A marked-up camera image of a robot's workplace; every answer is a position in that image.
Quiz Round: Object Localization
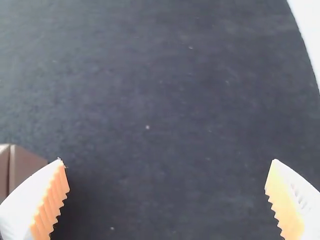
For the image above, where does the cardboard box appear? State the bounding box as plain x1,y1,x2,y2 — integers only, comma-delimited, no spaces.
0,143,49,199

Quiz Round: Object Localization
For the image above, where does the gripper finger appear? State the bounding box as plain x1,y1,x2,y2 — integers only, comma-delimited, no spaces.
264,158,320,240
0,157,71,240

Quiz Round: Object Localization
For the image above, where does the black mat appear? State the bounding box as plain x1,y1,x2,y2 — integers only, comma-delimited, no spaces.
0,0,320,240

